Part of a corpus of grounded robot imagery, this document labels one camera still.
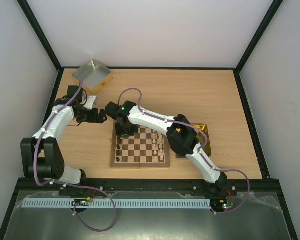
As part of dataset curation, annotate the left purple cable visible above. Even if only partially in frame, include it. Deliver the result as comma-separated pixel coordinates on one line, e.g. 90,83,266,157
33,79,118,232

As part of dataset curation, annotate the black cage frame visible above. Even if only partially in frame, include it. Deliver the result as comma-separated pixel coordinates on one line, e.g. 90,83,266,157
0,0,299,240

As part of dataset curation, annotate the empty silver gold tin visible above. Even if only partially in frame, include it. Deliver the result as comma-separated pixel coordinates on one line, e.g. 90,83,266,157
72,59,113,95

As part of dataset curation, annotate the gold tin tray with pieces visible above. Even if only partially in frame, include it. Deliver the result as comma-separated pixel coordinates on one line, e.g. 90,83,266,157
166,122,212,157

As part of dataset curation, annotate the purple cable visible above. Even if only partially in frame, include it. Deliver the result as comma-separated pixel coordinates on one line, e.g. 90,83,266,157
118,87,251,215
33,79,118,232

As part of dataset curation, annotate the wooden chess board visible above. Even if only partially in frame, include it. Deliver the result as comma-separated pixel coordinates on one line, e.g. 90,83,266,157
110,125,170,169

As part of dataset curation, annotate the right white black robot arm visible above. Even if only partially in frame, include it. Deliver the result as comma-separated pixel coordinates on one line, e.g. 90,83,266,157
105,101,227,196

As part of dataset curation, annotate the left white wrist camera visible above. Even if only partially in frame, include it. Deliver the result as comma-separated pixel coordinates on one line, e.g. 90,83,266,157
83,95,98,110

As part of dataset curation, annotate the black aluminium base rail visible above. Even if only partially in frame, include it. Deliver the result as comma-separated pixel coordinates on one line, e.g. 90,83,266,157
14,176,281,197

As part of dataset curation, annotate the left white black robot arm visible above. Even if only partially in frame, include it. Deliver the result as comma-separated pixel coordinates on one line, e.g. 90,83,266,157
20,85,107,186

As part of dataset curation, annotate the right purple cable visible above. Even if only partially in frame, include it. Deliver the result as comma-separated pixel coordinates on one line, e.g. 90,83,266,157
118,87,251,215

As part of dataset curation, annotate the grey slotted cable duct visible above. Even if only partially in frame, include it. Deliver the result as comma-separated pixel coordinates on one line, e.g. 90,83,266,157
21,198,211,209

